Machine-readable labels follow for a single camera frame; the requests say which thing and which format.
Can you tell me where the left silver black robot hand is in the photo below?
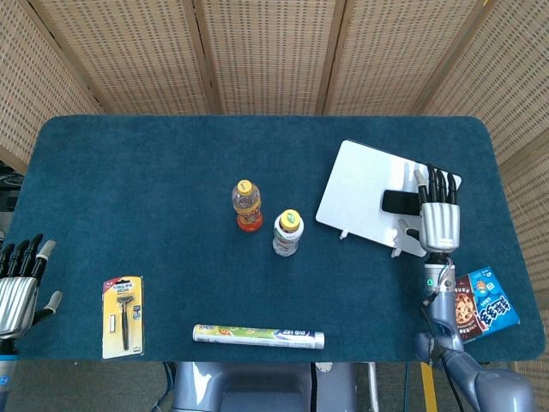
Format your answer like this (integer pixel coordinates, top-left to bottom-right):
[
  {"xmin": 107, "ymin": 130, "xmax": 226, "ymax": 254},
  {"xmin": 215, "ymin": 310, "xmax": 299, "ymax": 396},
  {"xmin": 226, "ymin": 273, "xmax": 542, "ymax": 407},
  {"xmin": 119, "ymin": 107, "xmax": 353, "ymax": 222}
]
[{"xmin": 0, "ymin": 233, "xmax": 63, "ymax": 341}]

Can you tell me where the orange iced tea bottle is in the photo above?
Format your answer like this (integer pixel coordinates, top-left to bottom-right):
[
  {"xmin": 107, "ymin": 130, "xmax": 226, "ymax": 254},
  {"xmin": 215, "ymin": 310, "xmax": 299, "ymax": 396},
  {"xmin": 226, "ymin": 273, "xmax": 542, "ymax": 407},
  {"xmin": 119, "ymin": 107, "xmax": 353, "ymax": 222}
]
[{"xmin": 232, "ymin": 179, "xmax": 263, "ymax": 233}]

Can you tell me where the white rectangular tray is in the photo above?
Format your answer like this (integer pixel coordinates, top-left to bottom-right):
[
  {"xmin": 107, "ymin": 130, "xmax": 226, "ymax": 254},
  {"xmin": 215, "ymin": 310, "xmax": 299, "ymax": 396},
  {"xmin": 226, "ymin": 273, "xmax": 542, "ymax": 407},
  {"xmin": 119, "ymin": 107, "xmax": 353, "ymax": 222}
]
[{"xmin": 315, "ymin": 139, "xmax": 463, "ymax": 261}]

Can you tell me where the blue cookie box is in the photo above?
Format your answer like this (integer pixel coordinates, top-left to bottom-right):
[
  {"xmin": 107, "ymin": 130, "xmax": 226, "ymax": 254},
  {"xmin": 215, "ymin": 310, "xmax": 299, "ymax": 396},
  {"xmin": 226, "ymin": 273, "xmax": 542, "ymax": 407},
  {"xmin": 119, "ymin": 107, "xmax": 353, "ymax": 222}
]
[{"xmin": 453, "ymin": 265, "xmax": 522, "ymax": 344}]

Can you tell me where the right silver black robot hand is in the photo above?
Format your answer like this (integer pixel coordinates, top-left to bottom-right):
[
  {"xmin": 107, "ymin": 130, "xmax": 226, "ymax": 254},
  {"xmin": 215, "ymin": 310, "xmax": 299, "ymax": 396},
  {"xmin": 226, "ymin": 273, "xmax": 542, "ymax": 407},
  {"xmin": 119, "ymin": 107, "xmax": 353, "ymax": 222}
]
[{"xmin": 397, "ymin": 162, "xmax": 462, "ymax": 252}]

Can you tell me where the bamboo folding screen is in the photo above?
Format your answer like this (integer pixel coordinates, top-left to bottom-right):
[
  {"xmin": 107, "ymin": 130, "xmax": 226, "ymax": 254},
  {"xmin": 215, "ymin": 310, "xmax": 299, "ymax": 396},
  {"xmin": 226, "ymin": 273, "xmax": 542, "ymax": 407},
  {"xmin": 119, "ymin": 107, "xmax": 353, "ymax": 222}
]
[{"xmin": 0, "ymin": 0, "xmax": 549, "ymax": 387}]

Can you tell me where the blue fabric table mat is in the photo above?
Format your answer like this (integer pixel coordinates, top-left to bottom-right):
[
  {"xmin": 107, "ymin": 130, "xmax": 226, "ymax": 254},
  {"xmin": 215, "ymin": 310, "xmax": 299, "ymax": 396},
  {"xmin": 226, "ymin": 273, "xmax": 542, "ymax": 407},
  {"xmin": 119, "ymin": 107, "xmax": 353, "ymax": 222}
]
[{"xmin": 3, "ymin": 114, "xmax": 546, "ymax": 364}]

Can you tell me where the yellow carded razor pack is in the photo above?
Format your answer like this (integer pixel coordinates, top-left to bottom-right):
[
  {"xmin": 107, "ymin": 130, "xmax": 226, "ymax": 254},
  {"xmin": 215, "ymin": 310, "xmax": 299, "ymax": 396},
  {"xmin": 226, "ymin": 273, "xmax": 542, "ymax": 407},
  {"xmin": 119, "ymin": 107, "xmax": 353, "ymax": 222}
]
[{"xmin": 101, "ymin": 275, "xmax": 146, "ymax": 360}]

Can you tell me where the cling film roll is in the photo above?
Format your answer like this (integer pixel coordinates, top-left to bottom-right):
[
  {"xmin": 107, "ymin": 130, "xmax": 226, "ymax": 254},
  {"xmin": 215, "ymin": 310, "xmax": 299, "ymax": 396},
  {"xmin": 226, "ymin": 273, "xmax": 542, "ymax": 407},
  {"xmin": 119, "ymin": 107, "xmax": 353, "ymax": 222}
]
[{"xmin": 192, "ymin": 324, "xmax": 326, "ymax": 351}]

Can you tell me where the grey-blue robot torso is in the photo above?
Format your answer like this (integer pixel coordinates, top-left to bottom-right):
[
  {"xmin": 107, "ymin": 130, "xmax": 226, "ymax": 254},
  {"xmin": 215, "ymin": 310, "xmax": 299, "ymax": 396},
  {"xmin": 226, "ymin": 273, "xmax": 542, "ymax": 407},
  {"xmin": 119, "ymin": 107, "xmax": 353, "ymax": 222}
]
[{"xmin": 171, "ymin": 361, "xmax": 357, "ymax": 412}]

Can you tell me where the white yellow-capped bottle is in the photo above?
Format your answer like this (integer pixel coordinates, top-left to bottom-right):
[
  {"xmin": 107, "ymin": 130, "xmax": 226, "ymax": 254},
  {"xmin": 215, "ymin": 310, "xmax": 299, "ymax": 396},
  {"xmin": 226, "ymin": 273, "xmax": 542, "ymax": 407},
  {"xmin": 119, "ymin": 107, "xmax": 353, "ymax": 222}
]
[{"xmin": 272, "ymin": 209, "xmax": 305, "ymax": 258}]

